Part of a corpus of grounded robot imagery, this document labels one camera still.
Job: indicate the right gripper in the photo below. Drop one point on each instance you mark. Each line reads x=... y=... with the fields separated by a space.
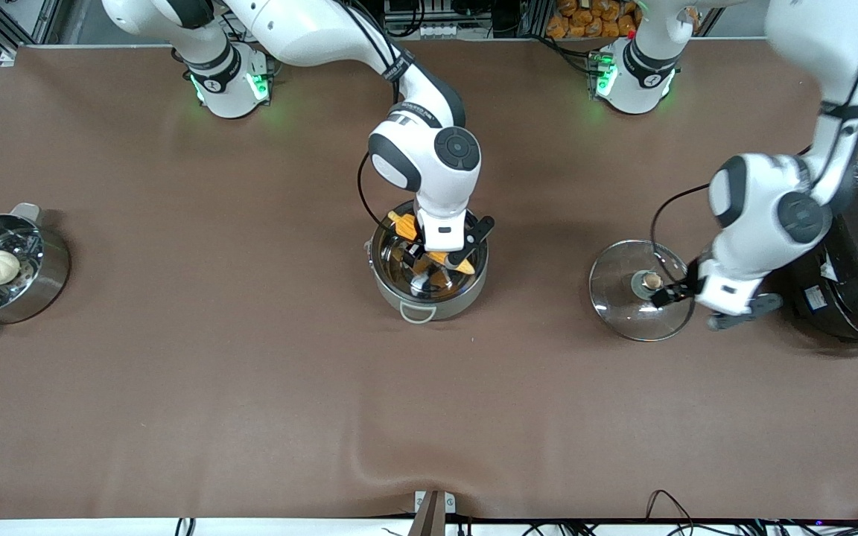
x=424 y=266

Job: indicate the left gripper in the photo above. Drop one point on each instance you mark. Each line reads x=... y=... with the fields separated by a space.
x=681 y=289

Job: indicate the yellow toy corn cob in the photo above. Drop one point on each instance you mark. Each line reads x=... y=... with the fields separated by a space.
x=402 y=223

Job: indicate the glass pot lid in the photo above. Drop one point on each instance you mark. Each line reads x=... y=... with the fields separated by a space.
x=623 y=298

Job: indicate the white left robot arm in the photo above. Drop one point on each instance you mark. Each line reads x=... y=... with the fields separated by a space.
x=764 y=201

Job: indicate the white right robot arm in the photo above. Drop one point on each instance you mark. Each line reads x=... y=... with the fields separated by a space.
x=310 y=30

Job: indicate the steel pot in centre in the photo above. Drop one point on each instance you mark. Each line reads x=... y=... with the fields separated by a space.
x=466 y=292

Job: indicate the stainless steel steamer pot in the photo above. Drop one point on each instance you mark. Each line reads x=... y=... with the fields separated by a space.
x=49 y=283

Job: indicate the brown table cloth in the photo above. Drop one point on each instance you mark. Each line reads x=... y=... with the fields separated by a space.
x=250 y=409

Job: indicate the orange snack pile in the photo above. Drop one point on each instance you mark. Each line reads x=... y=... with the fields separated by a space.
x=593 y=18

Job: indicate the metal table edge bracket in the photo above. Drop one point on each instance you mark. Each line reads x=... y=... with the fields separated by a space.
x=433 y=502

